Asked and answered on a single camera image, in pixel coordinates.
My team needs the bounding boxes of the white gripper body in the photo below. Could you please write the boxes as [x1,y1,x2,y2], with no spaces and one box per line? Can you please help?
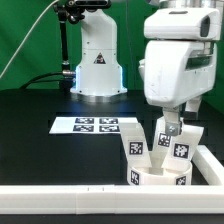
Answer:
[141,8,221,108]

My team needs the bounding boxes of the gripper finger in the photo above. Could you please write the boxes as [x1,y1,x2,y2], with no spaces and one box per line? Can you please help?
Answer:
[184,96,202,120]
[162,107,182,136]

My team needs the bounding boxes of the white round stool seat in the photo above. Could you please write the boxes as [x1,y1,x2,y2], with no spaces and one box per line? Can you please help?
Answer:
[127,162,192,186]

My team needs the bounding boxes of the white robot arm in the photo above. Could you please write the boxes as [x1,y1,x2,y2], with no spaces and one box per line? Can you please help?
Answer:
[68,0,224,136]

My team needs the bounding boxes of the paper sheet with markers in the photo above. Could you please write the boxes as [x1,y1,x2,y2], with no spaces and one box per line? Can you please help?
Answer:
[49,116,139,135]

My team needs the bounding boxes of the white right barrier rail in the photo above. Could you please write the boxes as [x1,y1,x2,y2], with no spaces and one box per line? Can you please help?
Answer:
[193,145,224,186]

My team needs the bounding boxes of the white barrier rail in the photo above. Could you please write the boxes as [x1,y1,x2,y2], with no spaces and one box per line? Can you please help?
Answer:
[193,145,224,186]
[0,185,224,214]

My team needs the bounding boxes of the black camera on mount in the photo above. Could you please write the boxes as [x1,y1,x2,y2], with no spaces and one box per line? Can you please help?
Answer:
[66,0,111,9]

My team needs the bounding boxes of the white front barrier rail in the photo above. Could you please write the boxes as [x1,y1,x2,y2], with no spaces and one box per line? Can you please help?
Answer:
[0,185,224,214]

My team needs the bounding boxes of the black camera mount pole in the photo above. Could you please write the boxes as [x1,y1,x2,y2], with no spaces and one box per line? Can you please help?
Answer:
[54,3,74,92]

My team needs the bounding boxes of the black cables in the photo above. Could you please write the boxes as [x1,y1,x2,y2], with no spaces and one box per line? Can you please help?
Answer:
[19,71,66,90]

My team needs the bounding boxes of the white cable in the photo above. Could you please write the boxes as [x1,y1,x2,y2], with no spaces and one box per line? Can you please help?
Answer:
[0,0,61,80]

